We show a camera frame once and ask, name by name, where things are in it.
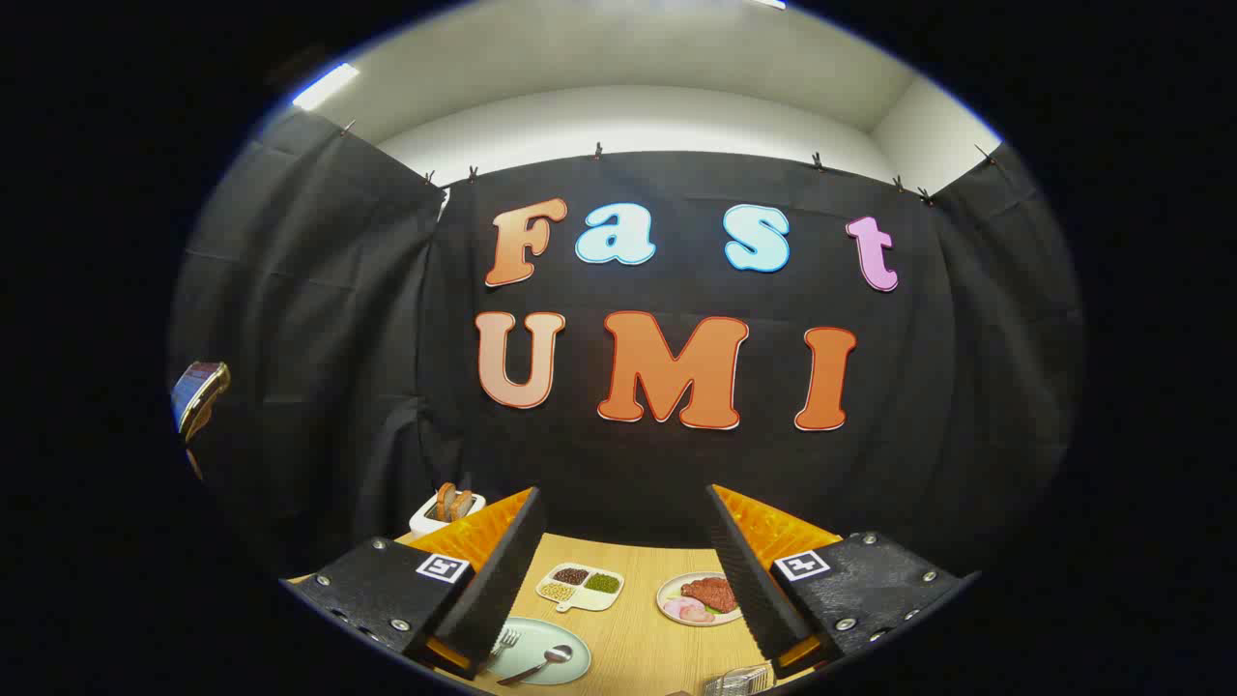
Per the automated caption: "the white toaster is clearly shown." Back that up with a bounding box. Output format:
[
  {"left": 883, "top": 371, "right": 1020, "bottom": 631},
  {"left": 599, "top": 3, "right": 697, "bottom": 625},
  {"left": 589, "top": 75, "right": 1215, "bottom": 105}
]
[{"left": 409, "top": 491, "right": 487, "bottom": 538}]

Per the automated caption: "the silver spoon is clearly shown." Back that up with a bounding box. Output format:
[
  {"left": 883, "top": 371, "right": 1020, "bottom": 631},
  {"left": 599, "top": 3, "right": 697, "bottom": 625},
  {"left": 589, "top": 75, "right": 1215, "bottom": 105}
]
[{"left": 497, "top": 645, "right": 574, "bottom": 687}]

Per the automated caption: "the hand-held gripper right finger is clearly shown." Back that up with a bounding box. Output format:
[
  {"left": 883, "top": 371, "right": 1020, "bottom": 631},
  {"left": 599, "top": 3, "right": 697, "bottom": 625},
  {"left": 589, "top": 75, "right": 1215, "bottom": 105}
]
[{"left": 704, "top": 483, "right": 982, "bottom": 680}]

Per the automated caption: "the black backdrop cloth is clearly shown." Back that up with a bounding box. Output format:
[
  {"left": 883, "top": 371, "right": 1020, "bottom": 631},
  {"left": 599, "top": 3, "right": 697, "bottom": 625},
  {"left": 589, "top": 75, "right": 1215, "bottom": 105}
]
[{"left": 169, "top": 106, "right": 1088, "bottom": 581}]

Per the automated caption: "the white divided dish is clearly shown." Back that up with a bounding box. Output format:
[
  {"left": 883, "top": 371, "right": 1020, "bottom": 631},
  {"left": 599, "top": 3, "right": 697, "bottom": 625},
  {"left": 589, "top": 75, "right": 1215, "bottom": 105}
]
[{"left": 535, "top": 563, "right": 625, "bottom": 614}]

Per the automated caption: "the brown steak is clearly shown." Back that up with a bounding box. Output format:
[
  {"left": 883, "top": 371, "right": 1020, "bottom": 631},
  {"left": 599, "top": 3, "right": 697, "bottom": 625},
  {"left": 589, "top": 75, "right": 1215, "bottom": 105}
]
[{"left": 680, "top": 576, "right": 738, "bottom": 614}]

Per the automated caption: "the shiny curved object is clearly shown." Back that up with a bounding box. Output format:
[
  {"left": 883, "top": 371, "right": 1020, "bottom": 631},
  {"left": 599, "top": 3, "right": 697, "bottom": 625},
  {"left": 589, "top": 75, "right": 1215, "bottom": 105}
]
[{"left": 171, "top": 361, "right": 232, "bottom": 446}]

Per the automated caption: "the white round plate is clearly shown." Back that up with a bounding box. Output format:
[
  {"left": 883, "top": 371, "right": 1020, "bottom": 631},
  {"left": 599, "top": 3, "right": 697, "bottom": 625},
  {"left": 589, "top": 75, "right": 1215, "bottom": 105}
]
[{"left": 656, "top": 571, "right": 745, "bottom": 627}]

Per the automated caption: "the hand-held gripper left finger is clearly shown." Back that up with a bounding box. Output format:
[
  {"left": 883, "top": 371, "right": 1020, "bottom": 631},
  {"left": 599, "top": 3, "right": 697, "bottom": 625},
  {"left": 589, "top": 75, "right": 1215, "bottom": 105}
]
[{"left": 280, "top": 486, "right": 544, "bottom": 681}]

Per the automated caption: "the metal drain tray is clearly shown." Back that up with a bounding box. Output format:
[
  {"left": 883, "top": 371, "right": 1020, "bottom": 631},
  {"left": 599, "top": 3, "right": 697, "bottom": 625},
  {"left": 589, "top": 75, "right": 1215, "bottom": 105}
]
[{"left": 704, "top": 665, "right": 774, "bottom": 696}]

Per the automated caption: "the light blue plate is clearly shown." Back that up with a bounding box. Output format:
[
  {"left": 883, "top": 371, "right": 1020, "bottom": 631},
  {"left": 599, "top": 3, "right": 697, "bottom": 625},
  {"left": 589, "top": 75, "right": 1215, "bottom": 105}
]
[{"left": 486, "top": 617, "right": 592, "bottom": 686}]

